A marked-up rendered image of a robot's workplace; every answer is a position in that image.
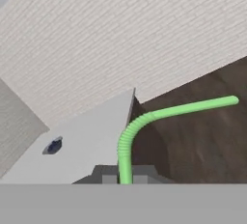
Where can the green bendy straw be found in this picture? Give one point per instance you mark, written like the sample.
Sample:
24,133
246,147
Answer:
126,144

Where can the dark round drawer knob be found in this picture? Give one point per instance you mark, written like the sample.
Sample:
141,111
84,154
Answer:
52,145

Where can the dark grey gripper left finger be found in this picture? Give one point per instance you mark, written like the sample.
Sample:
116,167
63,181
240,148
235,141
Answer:
106,173

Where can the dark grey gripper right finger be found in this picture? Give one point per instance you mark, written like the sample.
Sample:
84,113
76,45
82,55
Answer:
144,173

